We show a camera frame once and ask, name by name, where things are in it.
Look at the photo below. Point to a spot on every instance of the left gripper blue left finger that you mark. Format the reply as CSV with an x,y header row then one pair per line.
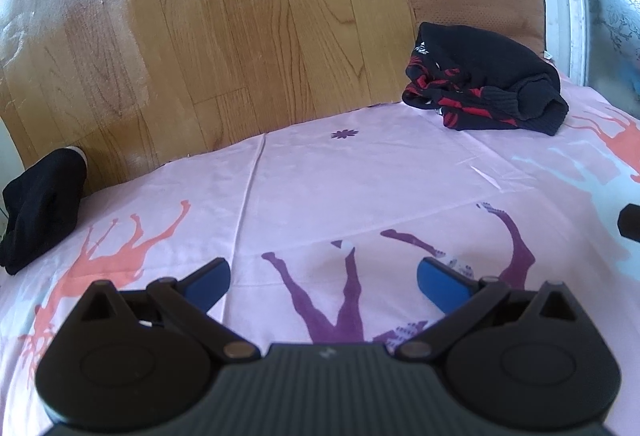
x,y
184,305

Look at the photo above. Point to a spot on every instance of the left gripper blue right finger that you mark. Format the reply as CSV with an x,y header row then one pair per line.
x,y
465,303

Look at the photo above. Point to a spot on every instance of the wooden headboard panel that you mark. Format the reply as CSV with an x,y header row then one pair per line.
x,y
139,83

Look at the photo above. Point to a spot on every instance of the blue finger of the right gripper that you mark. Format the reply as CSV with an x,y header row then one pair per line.
x,y
628,222

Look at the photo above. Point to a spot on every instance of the pink printed bed sheet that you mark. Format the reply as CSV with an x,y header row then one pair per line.
x,y
324,223

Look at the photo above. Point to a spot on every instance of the black folded garment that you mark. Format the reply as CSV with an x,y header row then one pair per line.
x,y
42,205

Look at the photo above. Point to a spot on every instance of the navy red reindeer sweater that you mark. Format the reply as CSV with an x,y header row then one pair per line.
x,y
481,80

